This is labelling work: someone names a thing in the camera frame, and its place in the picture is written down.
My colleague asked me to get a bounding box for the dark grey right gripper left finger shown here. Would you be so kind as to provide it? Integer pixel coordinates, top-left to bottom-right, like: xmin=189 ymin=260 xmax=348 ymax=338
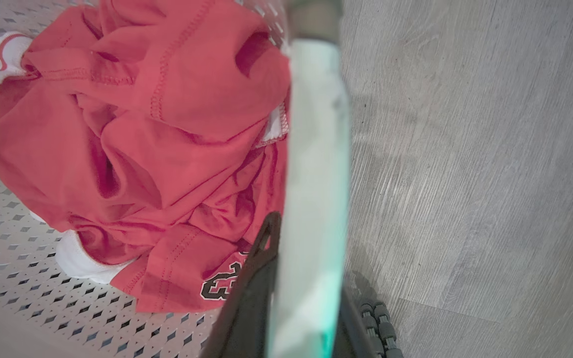
xmin=200 ymin=211 xmax=283 ymax=358

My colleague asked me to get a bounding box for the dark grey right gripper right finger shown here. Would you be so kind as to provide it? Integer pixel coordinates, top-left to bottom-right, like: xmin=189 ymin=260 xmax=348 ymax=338
xmin=334 ymin=287 xmax=404 ymax=358

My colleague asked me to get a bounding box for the white perforated laundry basket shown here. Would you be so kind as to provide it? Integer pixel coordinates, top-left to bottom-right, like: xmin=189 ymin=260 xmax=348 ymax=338
xmin=0 ymin=0 xmax=352 ymax=358

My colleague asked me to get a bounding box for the red jersey with white trim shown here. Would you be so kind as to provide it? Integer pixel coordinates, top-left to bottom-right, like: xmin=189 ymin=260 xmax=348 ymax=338
xmin=0 ymin=0 xmax=292 ymax=314

